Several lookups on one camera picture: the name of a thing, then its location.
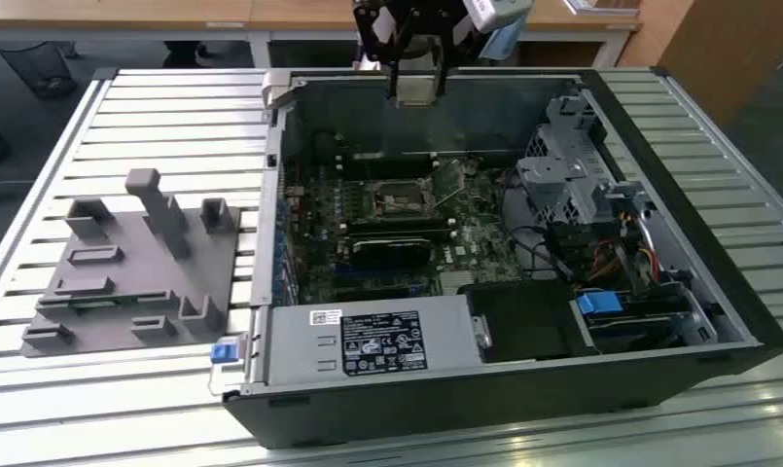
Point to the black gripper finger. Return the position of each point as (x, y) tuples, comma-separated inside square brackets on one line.
[(395, 78), (442, 63)]

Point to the CPU socket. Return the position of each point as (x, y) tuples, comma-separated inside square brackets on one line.
[(400, 202)]

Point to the black RAM slot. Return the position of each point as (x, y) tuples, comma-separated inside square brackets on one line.
[(398, 225), (398, 234)]

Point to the pale blue teach pendant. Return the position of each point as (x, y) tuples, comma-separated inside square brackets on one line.
[(504, 41)]

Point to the silver drive cage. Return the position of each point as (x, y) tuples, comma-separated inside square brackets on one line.
[(559, 194)]

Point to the black graphics card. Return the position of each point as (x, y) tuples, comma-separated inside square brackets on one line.
[(391, 253)]

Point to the green motherboard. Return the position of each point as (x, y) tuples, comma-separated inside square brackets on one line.
[(482, 243)]

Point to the wooden desk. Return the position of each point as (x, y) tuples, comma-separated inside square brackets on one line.
[(170, 12)]

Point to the silver chipset heat sink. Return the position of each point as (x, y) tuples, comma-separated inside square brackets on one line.
[(459, 282)]

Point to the wooden cabinet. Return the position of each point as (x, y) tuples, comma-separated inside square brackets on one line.
[(722, 48)]

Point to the black plastic shroud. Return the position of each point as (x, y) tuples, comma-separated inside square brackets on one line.
[(527, 321)]

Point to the blue disk carrier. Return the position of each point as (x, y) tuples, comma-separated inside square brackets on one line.
[(599, 304)]

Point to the black mesh waste bin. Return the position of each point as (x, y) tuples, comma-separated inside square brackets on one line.
[(36, 63)]

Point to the grey parts rack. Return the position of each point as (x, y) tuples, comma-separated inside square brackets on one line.
[(144, 272)]

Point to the silver power supply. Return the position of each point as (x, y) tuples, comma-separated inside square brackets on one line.
[(300, 350)]

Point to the black disk drive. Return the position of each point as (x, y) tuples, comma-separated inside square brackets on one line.
[(631, 331)]

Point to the blue case latch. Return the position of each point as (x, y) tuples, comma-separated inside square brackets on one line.
[(223, 353)]

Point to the green RAM stick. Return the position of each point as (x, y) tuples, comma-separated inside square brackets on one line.
[(102, 302)]

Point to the black open PC case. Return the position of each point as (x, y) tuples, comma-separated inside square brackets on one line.
[(430, 413)]

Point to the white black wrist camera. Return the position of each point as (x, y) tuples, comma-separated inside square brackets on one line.
[(379, 29)]

